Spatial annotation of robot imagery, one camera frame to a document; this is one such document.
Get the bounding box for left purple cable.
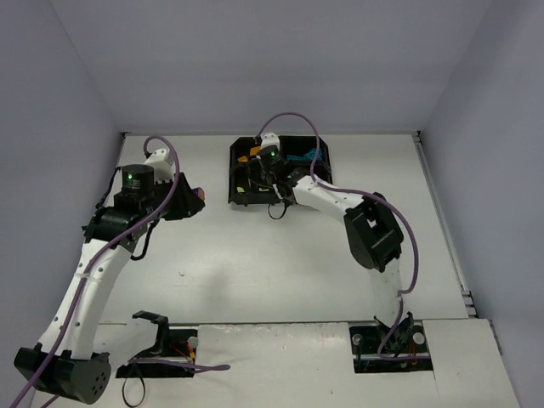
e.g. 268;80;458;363
8;134;231;408

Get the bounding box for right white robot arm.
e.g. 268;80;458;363
250;145;406;342

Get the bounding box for purple cable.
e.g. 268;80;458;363
8;134;231;408
258;112;422;361

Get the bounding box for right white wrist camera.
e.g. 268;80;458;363
254;132;281;149

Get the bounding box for black four-compartment tray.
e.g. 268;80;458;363
228;135;332;207

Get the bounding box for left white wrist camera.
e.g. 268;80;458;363
144;148;175;179

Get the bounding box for teal and lime lego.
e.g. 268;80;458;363
286;155;313;162

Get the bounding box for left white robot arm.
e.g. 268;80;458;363
11;164;205;407

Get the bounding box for orange long lego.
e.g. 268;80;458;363
249;146;260;157

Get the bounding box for teal lego in tray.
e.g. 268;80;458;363
305;149;320;161

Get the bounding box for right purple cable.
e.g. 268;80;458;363
258;112;422;361

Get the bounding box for purple and lime lego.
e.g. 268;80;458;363
192;187;206;201

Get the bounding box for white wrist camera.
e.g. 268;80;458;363
144;148;175;179
254;132;281;149

